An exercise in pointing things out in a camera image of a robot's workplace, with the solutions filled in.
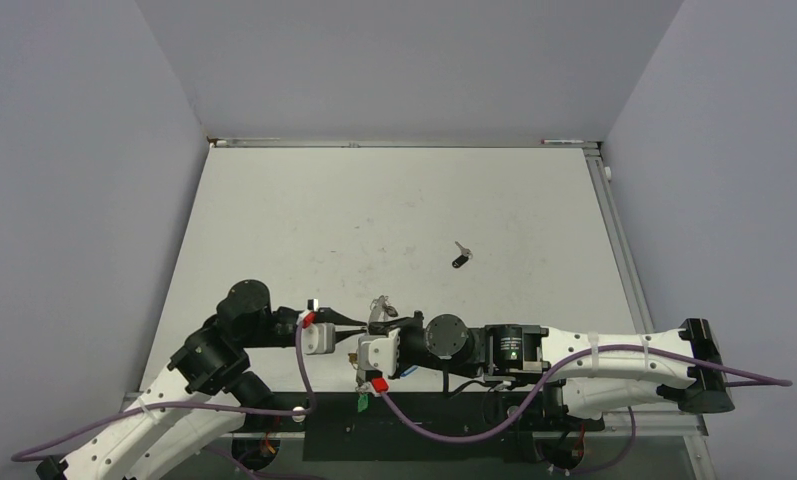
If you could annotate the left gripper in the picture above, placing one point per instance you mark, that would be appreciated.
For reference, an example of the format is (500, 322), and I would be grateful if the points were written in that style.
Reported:
(328, 313)

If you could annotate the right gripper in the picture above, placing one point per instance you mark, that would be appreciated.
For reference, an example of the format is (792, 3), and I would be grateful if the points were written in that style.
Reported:
(405, 329)

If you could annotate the metal key ring plate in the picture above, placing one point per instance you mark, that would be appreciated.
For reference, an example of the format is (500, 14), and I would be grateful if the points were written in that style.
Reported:
(381, 310)

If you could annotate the green tagged key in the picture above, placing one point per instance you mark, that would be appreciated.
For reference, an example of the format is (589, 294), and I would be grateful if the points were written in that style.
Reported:
(362, 402)

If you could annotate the black tagged key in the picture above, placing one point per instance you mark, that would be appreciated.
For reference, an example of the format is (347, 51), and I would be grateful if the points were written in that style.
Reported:
(465, 255)

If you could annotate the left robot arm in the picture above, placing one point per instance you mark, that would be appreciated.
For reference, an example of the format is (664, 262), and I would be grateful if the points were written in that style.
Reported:
(207, 389)

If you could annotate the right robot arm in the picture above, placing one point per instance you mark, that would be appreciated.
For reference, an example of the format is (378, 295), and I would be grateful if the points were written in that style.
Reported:
(589, 373)

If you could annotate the red white marker pen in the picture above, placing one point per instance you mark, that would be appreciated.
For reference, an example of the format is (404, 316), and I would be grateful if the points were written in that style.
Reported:
(562, 142)

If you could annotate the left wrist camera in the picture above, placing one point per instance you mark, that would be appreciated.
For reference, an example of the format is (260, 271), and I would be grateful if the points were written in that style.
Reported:
(316, 338)

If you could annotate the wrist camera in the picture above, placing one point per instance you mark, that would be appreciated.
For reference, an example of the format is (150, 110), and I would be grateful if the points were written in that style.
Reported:
(377, 360)
(316, 338)

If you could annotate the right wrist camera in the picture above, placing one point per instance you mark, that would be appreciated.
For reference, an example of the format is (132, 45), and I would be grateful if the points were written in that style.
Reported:
(377, 360)

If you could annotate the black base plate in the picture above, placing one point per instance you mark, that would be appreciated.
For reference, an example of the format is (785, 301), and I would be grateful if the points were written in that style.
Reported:
(337, 432)

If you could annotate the aluminium frame rail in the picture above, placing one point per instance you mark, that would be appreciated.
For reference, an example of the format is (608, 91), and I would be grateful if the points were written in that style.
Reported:
(652, 419)

